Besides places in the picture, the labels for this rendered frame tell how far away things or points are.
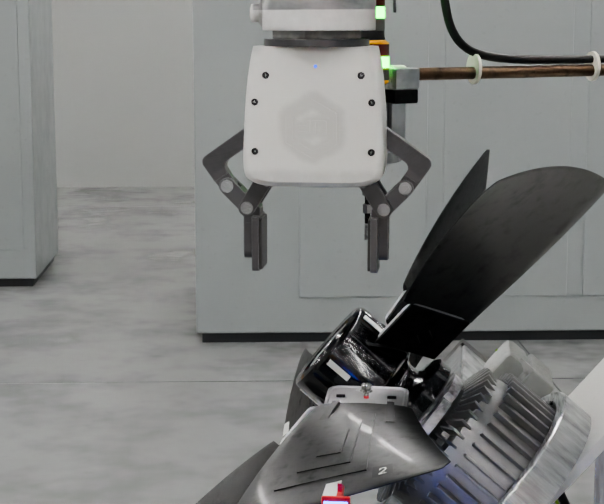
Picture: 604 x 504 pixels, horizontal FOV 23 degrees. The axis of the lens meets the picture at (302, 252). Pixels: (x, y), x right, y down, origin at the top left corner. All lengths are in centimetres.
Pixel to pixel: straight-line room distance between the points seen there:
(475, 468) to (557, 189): 32
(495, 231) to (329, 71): 58
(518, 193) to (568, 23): 568
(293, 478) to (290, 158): 49
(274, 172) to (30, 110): 768
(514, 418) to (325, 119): 70
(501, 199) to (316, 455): 32
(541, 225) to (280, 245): 554
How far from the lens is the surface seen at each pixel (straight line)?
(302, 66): 102
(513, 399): 165
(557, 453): 162
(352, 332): 164
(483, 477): 162
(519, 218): 157
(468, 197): 186
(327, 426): 152
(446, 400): 165
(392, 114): 155
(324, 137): 102
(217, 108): 704
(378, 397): 161
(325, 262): 713
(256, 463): 172
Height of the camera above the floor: 160
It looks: 9 degrees down
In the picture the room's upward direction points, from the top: straight up
